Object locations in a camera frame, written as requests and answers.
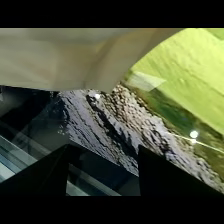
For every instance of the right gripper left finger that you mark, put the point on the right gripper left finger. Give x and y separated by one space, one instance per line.
43 176

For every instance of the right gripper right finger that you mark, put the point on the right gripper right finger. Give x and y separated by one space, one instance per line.
166 178

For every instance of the cream white shirt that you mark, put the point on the cream white shirt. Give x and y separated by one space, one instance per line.
63 56

